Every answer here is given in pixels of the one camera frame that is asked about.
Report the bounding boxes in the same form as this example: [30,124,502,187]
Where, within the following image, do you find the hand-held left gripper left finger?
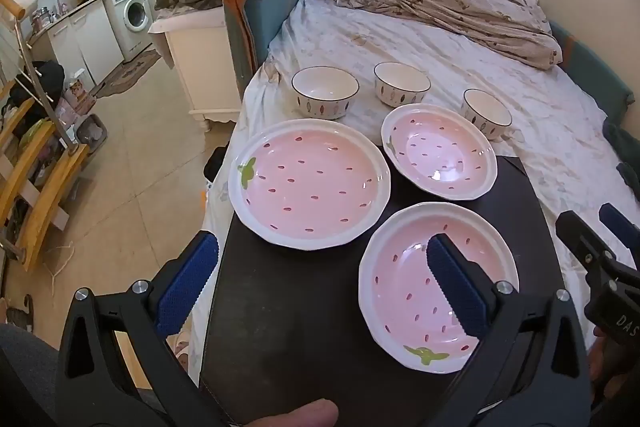
[55,232,221,427]

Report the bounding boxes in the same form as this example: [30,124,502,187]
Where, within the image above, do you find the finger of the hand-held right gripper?
[599,202,640,258]
[555,209,618,280]

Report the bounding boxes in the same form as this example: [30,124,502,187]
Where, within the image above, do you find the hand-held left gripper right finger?
[425,234,594,427]

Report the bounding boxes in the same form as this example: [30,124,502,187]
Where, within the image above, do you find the pink strawberry print plate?
[358,202,521,375]
[381,103,498,202]
[227,118,392,251]

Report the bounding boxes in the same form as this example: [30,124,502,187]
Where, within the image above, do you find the white leaf print bowl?
[461,88,514,142]
[374,62,432,108]
[291,67,360,120]

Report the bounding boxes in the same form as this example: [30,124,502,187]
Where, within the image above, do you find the person's right hand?
[589,327,613,388]

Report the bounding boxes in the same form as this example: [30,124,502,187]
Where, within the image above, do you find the person's left hand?
[248,398,339,427]

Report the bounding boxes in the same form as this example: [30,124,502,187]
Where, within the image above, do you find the dark green cloth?
[602,117,640,202]

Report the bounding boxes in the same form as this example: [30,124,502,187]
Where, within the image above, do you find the black board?
[199,144,596,427]

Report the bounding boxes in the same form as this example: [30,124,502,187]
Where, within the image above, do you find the yellow wooden stairs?
[0,97,91,273]

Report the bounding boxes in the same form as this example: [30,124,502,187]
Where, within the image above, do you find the grey litter tray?
[75,114,108,145]

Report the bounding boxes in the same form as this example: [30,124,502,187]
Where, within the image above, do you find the grey trouser leg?
[0,322,66,427]

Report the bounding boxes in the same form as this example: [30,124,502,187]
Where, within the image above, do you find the patterned floor rug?
[92,49,161,100]

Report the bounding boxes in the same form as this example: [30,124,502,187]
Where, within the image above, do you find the pink printed box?
[62,79,96,115]

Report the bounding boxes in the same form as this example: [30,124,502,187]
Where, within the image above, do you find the white printed bed sheet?
[190,0,640,388]

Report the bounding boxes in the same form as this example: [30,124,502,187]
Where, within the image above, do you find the white bedside cabinet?
[150,4,246,132]

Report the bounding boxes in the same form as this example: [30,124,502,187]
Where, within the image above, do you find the black bag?
[32,62,66,95]

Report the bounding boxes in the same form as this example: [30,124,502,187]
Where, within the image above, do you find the white kitchen cabinet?
[47,0,126,88]

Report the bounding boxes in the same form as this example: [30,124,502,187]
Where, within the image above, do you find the white washing machine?
[107,0,153,62]

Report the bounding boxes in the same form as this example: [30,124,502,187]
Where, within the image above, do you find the teal chair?
[220,0,636,128]

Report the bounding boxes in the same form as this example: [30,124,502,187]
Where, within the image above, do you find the white string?
[42,242,76,294]

